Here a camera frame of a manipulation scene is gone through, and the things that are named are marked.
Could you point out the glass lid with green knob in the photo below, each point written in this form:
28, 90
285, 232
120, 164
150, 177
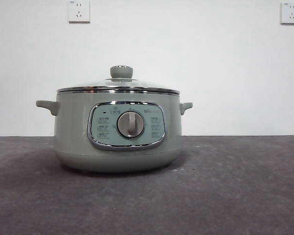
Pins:
121, 72

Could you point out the green electric cooking pot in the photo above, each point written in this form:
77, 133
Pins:
71, 127

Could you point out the white wall socket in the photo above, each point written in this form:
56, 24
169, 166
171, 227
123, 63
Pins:
79, 11
291, 13

